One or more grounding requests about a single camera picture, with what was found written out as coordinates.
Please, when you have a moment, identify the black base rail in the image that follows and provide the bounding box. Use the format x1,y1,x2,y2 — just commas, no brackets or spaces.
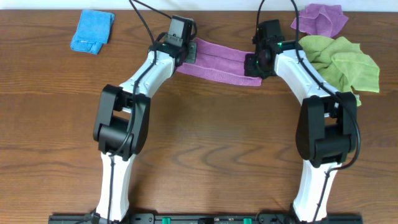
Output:
48,212,363,224

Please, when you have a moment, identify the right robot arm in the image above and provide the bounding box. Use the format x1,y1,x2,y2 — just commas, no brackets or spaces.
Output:
244,19,363,223

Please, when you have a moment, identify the folded blue cloth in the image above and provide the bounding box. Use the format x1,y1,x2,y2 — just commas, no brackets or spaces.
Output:
70,10,115,55

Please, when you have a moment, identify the crumpled green cloth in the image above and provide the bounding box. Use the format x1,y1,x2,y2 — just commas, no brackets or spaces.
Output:
298,35,380,93

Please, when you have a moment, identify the crumpled purple cloth at back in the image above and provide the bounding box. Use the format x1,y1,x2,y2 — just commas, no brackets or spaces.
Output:
298,4,348,38

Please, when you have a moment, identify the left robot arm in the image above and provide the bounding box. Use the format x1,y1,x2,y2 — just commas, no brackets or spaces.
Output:
91,16,197,223

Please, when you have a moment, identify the purple microfiber cloth with label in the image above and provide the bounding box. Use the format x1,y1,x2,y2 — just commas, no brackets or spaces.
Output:
177,38,262,86

